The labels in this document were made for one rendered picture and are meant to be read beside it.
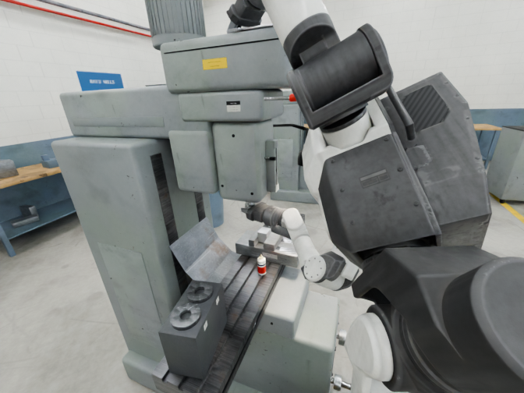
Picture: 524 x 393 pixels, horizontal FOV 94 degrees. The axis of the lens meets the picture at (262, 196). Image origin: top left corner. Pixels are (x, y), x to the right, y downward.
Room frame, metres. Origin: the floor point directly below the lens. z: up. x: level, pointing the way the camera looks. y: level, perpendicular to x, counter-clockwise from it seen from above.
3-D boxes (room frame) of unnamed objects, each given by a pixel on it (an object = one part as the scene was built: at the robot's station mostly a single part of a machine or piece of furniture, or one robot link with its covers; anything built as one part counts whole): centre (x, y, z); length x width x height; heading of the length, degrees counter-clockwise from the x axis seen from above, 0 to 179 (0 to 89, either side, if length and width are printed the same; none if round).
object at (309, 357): (0.98, 0.03, 0.40); 0.81 x 0.32 x 0.60; 67
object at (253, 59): (1.00, 0.07, 1.81); 0.47 x 0.26 x 0.16; 67
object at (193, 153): (1.07, 0.23, 1.47); 0.24 x 0.19 x 0.26; 157
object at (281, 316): (0.99, 0.05, 0.76); 0.50 x 0.35 x 0.12; 67
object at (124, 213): (1.23, 0.62, 0.78); 0.50 x 0.47 x 1.56; 67
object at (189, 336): (0.59, 0.24, 1.00); 0.22 x 0.12 x 0.20; 167
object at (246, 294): (1.03, 0.04, 0.86); 1.24 x 0.23 x 0.08; 157
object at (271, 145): (0.95, -0.05, 1.45); 0.04 x 0.04 x 0.21; 67
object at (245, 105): (1.01, 0.09, 1.68); 0.34 x 0.24 x 0.10; 67
